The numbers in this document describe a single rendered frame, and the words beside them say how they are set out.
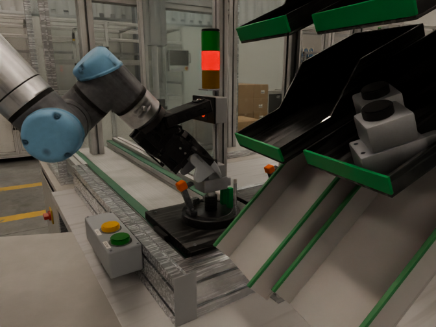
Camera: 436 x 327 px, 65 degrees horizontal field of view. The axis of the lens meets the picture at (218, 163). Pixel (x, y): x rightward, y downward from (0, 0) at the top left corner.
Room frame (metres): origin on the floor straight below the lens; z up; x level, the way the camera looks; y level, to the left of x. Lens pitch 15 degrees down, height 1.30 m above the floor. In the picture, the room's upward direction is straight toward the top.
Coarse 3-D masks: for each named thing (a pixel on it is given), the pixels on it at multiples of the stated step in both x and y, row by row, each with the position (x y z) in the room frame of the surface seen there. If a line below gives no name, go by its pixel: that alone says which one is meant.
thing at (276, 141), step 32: (384, 32) 0.59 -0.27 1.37; (416, 32) 0.52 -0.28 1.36; (320, 64) 0.61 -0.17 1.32; (352, 64) 0.64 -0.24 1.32; (288, 96) 0.59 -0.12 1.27; (320, 96) 0.62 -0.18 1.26; (256, 128) 0.57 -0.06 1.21; (288, 128) 0.54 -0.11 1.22; (320, 128) 0.46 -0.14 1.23; (288, 160) 0.44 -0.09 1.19
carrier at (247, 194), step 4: (252, 188) 0.97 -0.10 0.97; (256, 188) 0.97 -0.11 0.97; (240, 192) 0.94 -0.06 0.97; (244, 192) 0.94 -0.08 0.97; (248, 192) 0.94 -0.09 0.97; (252, 192) 0.94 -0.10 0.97; (256, 192) 0.94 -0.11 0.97; (240, 196) 0.91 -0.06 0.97; (244, 196) 0.91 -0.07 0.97; (248, 196) 0.91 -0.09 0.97; (252, 196) 0.91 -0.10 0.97; (240, 200) 0.89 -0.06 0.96; (244, 200) 0.88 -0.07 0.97; (248, 200) 0.87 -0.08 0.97
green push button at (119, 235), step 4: (120, 232) 0.68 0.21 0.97; (124, 232) 0.68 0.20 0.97; (112, 236) 0.66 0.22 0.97; (116, 236) 0.66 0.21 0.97; (120, 236) 0.66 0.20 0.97; (124, 236) 0.66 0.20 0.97; (128, 236) 0.66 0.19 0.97; (112, 240) 0.65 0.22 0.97; (116, 240) 0.64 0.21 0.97; (120, 240) 0.64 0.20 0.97; (124, 240) 0.65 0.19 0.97; (128, 240) 0.66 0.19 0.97; (112, 244) 0.64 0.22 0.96; (116, 244) 0.64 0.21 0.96; (120, 244) 0.64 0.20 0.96
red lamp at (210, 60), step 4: (204, 52) 0.97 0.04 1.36; (208, 52) 0.96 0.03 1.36; (212, 52) 0.96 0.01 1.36; (216, 52) 0.97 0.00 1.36; (204, 56) 0.97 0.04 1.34; (208, 56) 0.96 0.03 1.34; (212, 56) 0.96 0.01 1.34; (216, 56) 0.97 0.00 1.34; (204, 60) 0.97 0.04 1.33; (208, 60) 0.96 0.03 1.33; (212, 60) 0.96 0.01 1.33; (216, 60) 0.97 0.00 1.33; (204, 64) 0.97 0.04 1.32; (208, 64) 0.96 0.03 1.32; (212, 64) 0.96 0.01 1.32; (216, 64) 0.97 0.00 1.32; (204, 68) 0.97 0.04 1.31; (208, 68) 0.96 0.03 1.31; (212, 68) 0.96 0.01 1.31; (216, 68) 0.97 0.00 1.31
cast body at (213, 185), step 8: (216, 160) 0.76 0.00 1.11; (224, 168) 0.76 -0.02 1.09; (208, 176) 0.74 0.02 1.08; (216, 176) 0.75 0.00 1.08; (224, 176) 0.76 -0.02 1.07; (200, 184) 0.74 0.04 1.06; (208, 184) 0.74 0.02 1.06; (216, 184) 0.75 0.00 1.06; (224, 184) 0.76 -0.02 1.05; (208, 192) 0.74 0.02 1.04
